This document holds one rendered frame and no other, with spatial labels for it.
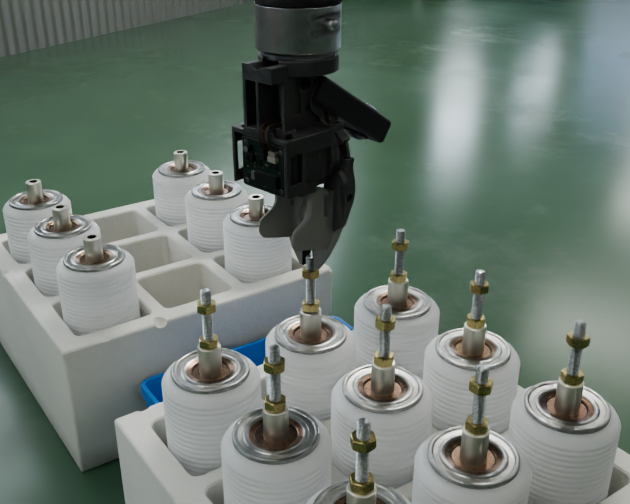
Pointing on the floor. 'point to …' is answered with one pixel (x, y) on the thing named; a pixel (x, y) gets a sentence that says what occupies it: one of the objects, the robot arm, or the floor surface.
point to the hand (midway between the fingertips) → (315, 251)
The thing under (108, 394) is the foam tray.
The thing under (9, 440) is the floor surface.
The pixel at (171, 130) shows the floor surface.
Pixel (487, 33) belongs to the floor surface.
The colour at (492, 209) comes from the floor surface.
